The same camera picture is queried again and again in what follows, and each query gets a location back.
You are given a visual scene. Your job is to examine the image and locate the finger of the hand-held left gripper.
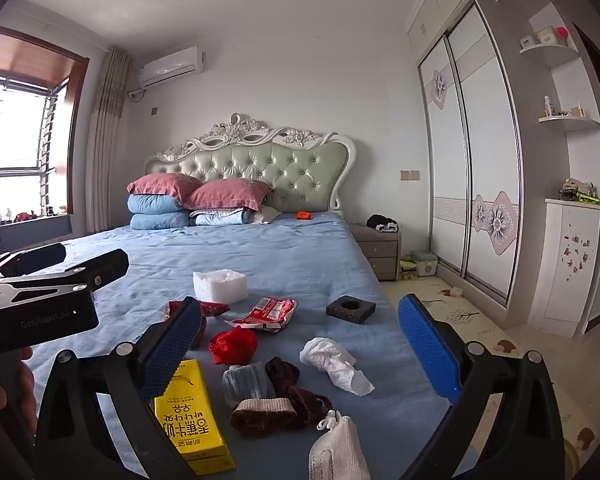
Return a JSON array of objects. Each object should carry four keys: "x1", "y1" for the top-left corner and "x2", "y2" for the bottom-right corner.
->
[
  {"x1": 0, "y1": 242, "x2": 68, "y2": 277},
  {"x1": 0, "y1": 248, "x2": 130, "y2": 306}
]

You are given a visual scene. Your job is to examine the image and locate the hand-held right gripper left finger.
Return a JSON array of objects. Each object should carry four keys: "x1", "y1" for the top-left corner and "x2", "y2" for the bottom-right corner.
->
[{"x1": 32, "y1": 296, "x2": 203, "y2": 480}]

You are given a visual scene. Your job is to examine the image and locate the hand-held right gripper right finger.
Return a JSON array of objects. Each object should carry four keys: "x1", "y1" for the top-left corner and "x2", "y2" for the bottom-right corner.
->
[{"x1": 397, "y1": 294, "x2": 566, "y2": 480}]

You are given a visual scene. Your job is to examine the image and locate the red knitted cloth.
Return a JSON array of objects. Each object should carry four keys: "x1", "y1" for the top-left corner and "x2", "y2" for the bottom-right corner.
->
[{"x1": 209, "y1": 327, "x2": 258, "y2": 367}]

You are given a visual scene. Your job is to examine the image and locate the yellow milk carton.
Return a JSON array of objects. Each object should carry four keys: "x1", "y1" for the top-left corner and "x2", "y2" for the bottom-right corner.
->
[{"x1": 154, "y1": 358, "x2": 233, "y2": 477}]

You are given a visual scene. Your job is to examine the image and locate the grey sock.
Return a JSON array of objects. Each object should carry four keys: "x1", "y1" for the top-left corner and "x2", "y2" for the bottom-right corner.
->
[{"x1": 222, "y1": 362, "x2": 277, "y2": 411}]

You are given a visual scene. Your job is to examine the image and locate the white tissue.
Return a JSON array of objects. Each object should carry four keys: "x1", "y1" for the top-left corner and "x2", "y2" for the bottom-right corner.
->
[{"x1": 300, "y1": 337, "x2": 375, "y2": 397}]

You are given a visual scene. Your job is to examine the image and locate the red and white snack wrapper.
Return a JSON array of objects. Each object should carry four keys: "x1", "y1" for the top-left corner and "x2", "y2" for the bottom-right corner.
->
[{"x1": 225, "y1": 296, "x2": 298, "y2": 333}]

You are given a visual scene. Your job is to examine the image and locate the white face mask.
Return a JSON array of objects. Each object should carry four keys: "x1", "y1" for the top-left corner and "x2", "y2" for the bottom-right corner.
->
[{"x1": 308, "y1": 410, "x2": 371, "y2": 480}]

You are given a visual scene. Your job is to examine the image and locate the person's left hand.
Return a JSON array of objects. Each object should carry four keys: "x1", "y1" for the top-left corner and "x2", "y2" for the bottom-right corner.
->
[{"x1": 0, "y1": 347, "x2": 36, "y2": 442}]

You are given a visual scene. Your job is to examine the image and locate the printed play mat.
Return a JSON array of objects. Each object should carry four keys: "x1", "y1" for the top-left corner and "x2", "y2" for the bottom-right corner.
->
[{"x1": 380, "y1": 272, "x2": 600, "y2": 480}]

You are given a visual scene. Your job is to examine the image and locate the blue folded quilt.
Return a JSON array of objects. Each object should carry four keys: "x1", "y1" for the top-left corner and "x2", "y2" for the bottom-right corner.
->
[{"x1": 127, "y1": 193, "x2": 193, "y2": 231}]

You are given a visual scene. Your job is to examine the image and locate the white tissue pack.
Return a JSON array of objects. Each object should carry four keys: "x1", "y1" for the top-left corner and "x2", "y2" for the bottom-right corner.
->
[{"x1": 193, "y1": 270, "x2": 249, "y2": 305}]

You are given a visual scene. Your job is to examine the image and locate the green and white storage box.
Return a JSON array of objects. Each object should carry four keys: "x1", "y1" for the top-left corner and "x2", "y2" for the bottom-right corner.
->
[{"x1": 411, "y1": 250, "x2": 438, "y2": 277}]

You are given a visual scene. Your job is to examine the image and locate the grey nightstand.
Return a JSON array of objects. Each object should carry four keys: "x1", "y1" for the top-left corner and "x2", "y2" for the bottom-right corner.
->
[{"x1": 349, "y1": 222, "x2": 402, "y2": 282}]

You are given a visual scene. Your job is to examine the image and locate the beige curtain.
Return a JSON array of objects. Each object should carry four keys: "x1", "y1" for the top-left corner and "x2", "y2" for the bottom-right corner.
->
[{"x1": 86, "y1": 47, "x2": 130, "y2": 235}]

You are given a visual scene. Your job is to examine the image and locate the light blue folded blanket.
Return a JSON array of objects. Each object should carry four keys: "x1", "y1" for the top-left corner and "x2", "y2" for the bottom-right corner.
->
[{"x1": 190, "y1": 208, "x2": 255, "y2": 227}]

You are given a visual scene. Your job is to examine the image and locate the black and white clothing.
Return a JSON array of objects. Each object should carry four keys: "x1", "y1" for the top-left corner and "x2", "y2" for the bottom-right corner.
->
[{"x1": 366, "y1": 214, "x2": 399, "y2": 234}]

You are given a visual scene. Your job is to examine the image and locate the bed with blue sheet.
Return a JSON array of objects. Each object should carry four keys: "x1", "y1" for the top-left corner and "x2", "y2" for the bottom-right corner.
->
[{"x1": 10, "y1": 210, "x2": 461, "y2": 480}]

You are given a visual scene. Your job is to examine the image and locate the white cabinet with stickers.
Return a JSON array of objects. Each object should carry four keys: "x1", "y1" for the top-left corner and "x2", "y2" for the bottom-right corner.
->
[{"x1": 527, "y1": 198, "x2": 600, "y2": 337}]

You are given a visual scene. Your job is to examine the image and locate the green tufted headboard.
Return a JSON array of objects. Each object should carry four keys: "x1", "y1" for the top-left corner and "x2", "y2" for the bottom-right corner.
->
[{"x1": 144, "y1": 113, "x2": 357, "y2": 213}]

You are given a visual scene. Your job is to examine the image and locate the white air conditioner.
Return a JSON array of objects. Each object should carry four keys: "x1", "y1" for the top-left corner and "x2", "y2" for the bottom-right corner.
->
[{"x1": 138, "y1": 46, "x2": 207, "y2": 89}]

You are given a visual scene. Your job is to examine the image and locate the white sliding door wardrobe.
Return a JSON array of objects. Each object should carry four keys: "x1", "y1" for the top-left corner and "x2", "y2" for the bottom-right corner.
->
[{"x1": 405, "y1": 0, "x2": 600, "y2": 311}]

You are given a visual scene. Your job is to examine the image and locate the toys on cabinet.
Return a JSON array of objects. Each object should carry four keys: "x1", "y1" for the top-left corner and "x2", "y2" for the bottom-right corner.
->
[{"x1": 558, "y1": 177, "x2": 600, "y2": 205}]

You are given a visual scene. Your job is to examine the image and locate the white and pink containers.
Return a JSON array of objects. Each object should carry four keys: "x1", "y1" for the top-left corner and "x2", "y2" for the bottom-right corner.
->
[{"x1": 519, "y1": 25, "x2": 570, "y2": 50}]

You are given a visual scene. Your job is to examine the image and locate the window with brown frame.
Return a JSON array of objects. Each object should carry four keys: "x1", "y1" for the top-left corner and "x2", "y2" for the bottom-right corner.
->
[{"x1": 0, "y1": 25, "x2": 90, "y2": 221}]

